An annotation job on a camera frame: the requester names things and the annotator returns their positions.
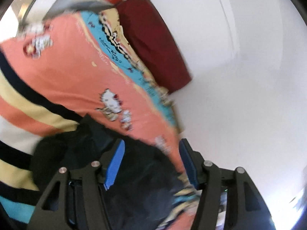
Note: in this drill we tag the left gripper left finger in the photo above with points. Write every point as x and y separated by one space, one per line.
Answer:
74 199

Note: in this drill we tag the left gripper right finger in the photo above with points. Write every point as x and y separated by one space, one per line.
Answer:
245 207

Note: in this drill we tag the dark navy puffer jacket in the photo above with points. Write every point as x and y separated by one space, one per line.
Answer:
148 192

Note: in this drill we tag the pink Hello Kitty blanket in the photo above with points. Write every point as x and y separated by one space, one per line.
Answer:
59 71

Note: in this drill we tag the dark red headboard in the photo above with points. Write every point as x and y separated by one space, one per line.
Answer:
150 38

